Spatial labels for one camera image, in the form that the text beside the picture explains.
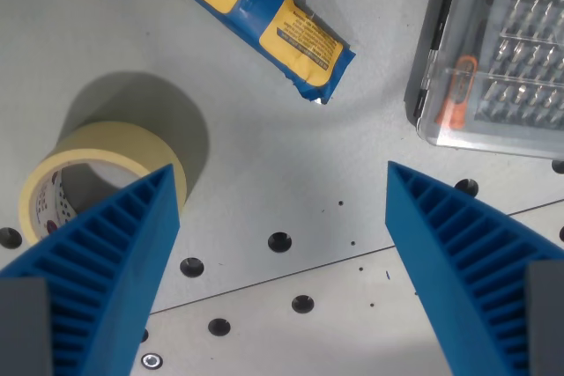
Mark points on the silver table screw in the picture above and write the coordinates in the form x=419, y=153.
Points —
x=151, y=360

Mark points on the clear plastic screwdriver bit case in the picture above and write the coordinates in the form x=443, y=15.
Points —
x=493, y=50

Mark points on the beige masking tape roll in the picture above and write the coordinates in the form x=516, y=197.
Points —
x=110, y=151

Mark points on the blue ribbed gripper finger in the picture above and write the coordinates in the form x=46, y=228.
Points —
x=462, y=270
x=106, y=270

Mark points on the blue and yellow snack bag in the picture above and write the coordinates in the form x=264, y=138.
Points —
x=264, y=19

